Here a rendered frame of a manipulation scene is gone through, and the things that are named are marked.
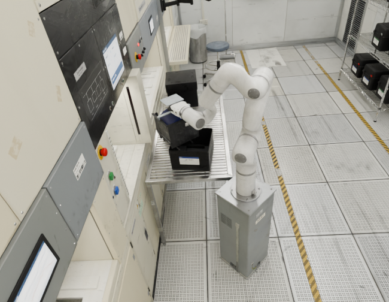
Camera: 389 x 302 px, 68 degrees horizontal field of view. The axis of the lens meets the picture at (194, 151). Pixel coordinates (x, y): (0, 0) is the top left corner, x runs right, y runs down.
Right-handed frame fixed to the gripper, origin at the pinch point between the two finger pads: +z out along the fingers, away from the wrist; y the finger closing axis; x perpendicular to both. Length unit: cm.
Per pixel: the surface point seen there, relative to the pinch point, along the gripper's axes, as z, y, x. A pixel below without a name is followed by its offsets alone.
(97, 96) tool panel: -23, -47, 31
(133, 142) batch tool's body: 29, -24, -36
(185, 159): -10.5, -2.1, -38.4
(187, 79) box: 68, 49, -23
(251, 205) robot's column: -61, 12, -49
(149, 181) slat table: -4, -29, -49
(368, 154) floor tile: -35, 201, -126
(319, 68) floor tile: 140, 340, -125
